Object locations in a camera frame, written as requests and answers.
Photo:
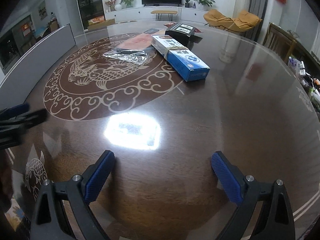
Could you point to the small dark potted plant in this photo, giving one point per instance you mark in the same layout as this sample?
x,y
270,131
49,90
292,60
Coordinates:
x,y
187,3

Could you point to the dark glass display cabinet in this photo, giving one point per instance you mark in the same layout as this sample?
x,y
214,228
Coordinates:
x,y
91,12

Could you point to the red flower vase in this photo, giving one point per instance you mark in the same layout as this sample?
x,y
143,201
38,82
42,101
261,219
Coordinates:
x,y
111,4

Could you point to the white tv cabinet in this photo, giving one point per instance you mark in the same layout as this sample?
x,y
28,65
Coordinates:
x,y
171,14

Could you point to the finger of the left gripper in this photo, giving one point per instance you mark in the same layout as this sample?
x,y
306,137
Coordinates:
x,y
16,110
23,122

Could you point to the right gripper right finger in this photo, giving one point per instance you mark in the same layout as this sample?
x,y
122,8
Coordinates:
x,y
275,219

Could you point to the green potted plant left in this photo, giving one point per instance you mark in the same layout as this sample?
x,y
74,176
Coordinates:
x,y
127,3

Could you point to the pink packet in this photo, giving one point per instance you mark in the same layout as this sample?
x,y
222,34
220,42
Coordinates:
x,y
137,50

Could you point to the grey curtain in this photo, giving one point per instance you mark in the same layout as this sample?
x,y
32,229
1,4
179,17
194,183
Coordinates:
x,y
258,8

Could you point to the cluttered side table items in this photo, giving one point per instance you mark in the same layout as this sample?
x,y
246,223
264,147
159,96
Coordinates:
x,y
310,84

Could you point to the wooden dining chair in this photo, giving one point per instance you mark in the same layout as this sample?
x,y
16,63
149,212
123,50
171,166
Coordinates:
x,y
279,41

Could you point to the cardboard box on floor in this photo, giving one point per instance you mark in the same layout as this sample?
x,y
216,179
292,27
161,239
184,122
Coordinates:
x,y
101,25

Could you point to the red packet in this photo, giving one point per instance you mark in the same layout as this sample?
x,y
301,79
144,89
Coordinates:
x,y
182,28

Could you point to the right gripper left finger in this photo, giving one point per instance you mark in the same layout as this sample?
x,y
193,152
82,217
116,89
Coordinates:
x,y
50,221

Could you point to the black soap bar box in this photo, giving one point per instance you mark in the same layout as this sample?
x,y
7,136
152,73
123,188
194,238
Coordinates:
x,y
179,37

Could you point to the orange lounge chair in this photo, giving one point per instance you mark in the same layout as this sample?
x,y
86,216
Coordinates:
x,y
243,22

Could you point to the green potted plant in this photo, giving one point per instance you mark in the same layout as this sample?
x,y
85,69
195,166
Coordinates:
x,y
127,3
208,3

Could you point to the blue white long box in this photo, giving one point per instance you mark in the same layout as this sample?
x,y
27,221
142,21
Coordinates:
x,y
188,65

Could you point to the green potted plant right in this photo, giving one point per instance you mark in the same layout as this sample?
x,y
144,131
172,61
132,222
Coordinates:
x,y
208,3

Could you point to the grey curved panel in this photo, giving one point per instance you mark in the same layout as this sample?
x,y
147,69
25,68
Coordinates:
x,y
31,67

